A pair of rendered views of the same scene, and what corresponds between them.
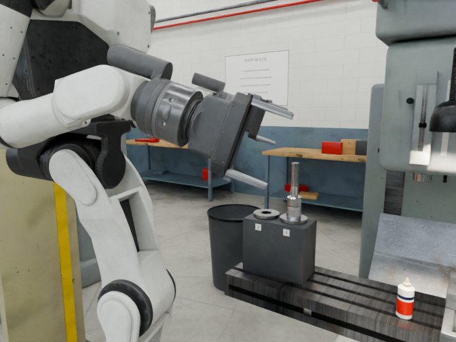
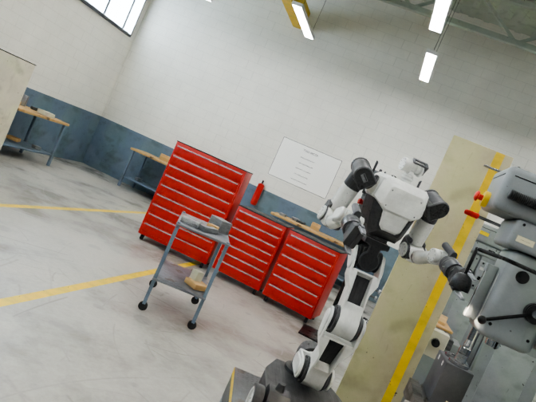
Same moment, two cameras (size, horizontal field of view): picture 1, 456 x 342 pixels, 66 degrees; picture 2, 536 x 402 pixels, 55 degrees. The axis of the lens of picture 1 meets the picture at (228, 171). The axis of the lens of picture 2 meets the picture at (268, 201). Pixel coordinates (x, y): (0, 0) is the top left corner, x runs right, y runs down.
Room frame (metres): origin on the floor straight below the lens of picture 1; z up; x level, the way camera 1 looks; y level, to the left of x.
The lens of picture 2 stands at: (-0.65, -1.88, 1.52)
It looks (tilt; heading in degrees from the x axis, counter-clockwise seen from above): 3 degrees down; 68
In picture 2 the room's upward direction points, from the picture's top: 24 degrees clockwise
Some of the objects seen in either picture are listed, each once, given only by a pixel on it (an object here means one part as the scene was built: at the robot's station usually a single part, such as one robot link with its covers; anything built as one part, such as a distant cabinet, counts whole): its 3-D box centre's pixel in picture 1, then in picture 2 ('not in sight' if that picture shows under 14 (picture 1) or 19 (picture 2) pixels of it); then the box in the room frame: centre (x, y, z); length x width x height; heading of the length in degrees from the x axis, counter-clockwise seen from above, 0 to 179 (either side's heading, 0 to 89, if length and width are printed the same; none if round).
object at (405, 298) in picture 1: (405, 296); not in sight; (0.88, -0.48, 0.97); 0.04 x 0.04 x 0.11
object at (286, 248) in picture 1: (279, 243); (447, 379); (1.15, -0.17, 1.02); 0.22 x 0.12 x 0.20; 58
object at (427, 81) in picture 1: (423, 118); (480, 291); (0.82, -0.45, 1.45); 0.04 x 0.04 x 0.21; 56
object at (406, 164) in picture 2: not in sight; (410, 169); (0.83, 0.28, 1.83); 0.10 x 0.07 x 0.09; 171
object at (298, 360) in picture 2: not in sight; (313, 369); (0.87, 0.38, 0.68); 0.21 x 0.20 x 0.13; 71
